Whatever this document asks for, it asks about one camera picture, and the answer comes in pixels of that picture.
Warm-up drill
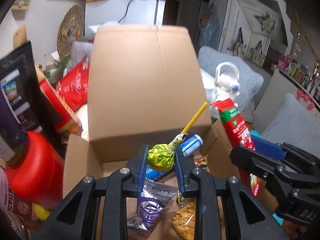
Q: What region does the wall intercom screen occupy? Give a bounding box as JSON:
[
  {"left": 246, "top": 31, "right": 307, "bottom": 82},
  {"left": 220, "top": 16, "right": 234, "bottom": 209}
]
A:
[{"left": 11, "top": 0, "right": 32, "bottom": 11}]

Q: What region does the yellow green citrus fruit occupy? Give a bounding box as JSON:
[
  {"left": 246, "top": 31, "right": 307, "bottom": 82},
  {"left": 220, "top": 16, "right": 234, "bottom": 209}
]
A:
[{"left": 33, "top": 204, "right": 52, "bottom": 222}]

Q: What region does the woven round mat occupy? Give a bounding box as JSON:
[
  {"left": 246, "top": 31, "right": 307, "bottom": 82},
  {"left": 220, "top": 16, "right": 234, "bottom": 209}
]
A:
[{"left": 56, "top": 3, "right": 85, "bottom": 60}]

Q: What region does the dark labelled jar on canister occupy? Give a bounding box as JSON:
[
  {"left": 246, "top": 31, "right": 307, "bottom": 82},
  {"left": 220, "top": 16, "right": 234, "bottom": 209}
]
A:
[{"left": 1, "top": 89, "right": 28, "bottom": 166}]

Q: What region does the grey leaf pattern cushion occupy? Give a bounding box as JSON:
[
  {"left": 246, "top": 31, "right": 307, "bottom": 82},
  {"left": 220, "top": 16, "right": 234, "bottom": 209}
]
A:
[{"left": 262, "top": 94, "right": 320, "bottom": 157}]

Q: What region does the brown cardboard box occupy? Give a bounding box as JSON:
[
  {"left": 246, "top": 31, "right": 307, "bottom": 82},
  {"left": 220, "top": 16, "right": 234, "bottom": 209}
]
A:
[{"left": 62, "top": 24, "right": 278, "bottom": 240}]

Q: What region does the white refrigerator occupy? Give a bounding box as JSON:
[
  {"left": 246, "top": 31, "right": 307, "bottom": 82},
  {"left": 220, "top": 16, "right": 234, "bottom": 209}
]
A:
[{"left": 85, "top": 0, "right": 165, "bottom": 35}]

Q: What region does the packaged yellow waffle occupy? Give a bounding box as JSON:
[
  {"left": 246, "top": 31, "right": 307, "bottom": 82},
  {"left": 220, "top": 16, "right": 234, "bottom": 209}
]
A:
[{"left": 159, "top": 198, "right": 196, "bottom": 240}]

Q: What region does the grey sofa cushion far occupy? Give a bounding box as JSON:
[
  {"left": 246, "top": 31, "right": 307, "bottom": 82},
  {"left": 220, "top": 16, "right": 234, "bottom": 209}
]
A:
[{"left": 197, "top": 46, "right": 264, "bottom": 123}]

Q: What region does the red green sachet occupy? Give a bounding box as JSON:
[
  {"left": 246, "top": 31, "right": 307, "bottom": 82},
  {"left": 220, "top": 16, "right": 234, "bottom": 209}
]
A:
[{"left": 209, "top": 98, "right": 260, "bottom": 196}]

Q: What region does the blue cylindrical snack tube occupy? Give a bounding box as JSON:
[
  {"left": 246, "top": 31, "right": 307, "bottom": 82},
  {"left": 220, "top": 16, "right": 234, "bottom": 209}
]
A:
[{"left": 145, "top": 134, "right": 203, "bottom": 181}]

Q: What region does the black snack pouch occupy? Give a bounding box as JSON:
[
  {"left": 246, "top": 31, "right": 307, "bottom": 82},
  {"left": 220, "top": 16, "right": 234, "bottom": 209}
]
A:
[{"left": 1, "top": 41, "right": 61, "bottom": 144}]

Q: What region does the purple silver snack bag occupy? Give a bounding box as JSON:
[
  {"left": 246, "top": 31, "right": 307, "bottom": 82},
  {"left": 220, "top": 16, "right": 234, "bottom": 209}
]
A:
[{"left": 127, "top": 178, "right": 178, "bottom": 237}]

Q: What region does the red chinese text bag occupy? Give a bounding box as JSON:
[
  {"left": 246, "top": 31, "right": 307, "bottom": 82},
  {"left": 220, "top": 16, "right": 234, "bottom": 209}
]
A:
[{"left": 56, "top": 55, "right": 90, "bottom": 112}]

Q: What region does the yellow green lollipop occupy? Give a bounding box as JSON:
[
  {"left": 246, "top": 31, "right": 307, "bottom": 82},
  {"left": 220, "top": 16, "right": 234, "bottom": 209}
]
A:
[{"left": 147, "top": 102, "right": 209, "bottom": 172}]

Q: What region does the red plastic canister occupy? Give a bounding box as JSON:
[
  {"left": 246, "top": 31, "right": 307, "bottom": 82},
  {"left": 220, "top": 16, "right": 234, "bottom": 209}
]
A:
[{"left": 5, "top": 131, "right": 65, "bottom": 209}]

